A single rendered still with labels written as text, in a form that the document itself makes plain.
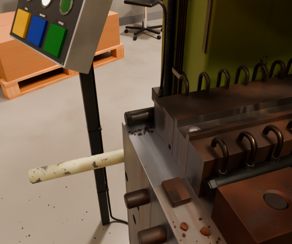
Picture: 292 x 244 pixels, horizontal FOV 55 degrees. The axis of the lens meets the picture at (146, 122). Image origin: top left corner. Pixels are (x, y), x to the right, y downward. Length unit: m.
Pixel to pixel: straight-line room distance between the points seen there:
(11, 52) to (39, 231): 1.51
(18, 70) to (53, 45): 1.87
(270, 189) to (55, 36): 0.61
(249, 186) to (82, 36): 0.54
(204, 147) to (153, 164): 0.11
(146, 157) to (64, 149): 1.51
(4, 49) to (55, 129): 0.78
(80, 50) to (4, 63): 1.85
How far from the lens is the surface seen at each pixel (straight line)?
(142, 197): 0.50
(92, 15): 0.76
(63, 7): 0.80
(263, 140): 0.46
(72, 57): 0.75
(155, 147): 0.53
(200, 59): 0.66
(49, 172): 0.92
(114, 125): 2.14
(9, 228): 1.66
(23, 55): 2.63
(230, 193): 0.39
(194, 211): 0.44
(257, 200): 0.39
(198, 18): 0.65
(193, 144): 0.42
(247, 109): 0.53
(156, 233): 0.45
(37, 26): 0.88
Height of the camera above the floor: 1.26
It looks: 36 degrees down
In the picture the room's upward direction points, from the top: straight up
